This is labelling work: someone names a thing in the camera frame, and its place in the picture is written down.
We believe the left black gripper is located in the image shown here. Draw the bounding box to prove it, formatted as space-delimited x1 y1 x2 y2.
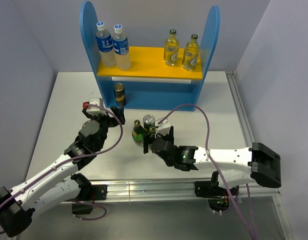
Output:
83 106 124 150

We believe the green glass bottle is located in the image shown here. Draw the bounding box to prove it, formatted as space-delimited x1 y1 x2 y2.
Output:
132 119 145 145
149 126 156 134

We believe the black drink can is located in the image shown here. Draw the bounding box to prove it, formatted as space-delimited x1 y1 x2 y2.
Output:
143 114 155 131
114 83 126 107

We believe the clear soda bottle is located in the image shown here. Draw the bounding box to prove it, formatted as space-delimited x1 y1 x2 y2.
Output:
182 34 199 71
164 29 179 66

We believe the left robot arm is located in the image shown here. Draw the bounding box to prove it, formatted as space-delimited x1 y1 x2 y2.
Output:
0 103 125 238

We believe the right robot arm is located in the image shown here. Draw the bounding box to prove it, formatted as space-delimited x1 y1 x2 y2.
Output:
143 127 281 198

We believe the blue and yellow shelf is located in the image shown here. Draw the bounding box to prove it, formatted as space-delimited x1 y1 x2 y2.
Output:
80 1 220 112

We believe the right blue-label water bottle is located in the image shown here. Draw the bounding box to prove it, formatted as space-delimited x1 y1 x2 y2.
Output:
112 24 131 71

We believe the blue-label water bottle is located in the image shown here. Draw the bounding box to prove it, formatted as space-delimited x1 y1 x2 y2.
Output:
96 21 116 68
112 24 131 71

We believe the left blue-label water bottle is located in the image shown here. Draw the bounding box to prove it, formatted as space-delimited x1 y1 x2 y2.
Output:
96 21 116 68

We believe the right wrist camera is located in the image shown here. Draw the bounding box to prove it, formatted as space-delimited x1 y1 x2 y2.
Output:
155 119 171 138

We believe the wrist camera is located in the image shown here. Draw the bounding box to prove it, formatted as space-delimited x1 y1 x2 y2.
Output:
83 98 106 116
155 119 171 138

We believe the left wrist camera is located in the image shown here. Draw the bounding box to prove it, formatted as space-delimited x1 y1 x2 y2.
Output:
83 98 106 116

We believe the aluminium front rail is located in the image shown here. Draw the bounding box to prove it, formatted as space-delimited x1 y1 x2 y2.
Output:
61 177 281 205

